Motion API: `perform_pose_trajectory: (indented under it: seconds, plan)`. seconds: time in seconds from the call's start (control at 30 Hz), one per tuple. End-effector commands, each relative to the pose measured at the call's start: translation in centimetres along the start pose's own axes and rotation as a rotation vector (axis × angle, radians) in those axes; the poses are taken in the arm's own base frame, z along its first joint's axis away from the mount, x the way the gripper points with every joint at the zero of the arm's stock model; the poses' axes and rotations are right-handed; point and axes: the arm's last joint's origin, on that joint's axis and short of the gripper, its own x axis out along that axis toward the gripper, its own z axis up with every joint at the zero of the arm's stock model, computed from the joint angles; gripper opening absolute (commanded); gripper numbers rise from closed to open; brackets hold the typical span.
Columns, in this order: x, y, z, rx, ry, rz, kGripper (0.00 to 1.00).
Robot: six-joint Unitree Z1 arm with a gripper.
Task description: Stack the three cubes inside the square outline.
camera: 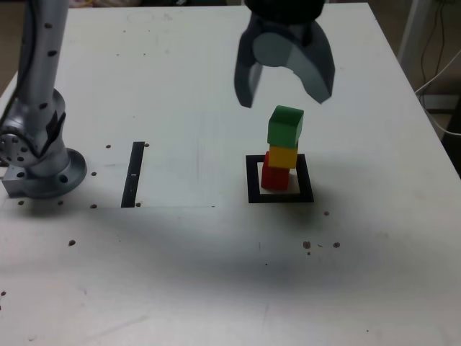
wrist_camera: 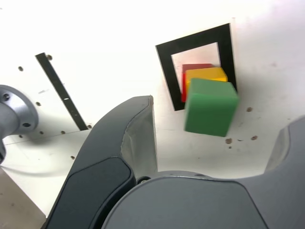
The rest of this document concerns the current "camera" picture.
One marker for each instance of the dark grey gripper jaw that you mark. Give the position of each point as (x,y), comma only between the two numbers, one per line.
(245,79)

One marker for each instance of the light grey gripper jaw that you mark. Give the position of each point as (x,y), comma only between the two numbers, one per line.
(317,72)

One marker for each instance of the black tape strip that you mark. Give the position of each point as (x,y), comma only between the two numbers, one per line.
(132,173)

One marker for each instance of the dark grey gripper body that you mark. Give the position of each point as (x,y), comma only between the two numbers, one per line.
(284,26)

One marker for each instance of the red cube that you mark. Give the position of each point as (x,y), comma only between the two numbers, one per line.
(274,178)

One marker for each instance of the black tape square outline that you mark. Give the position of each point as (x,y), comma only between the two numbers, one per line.
(252,184)

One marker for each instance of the green cube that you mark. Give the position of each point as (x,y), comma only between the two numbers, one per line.
(282,126)

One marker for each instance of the white metal post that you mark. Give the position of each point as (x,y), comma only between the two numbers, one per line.
(414,25)

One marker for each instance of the black box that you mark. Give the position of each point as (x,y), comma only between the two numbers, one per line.
(443,101)

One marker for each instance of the yellow cube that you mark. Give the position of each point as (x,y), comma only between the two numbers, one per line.
(282,156)

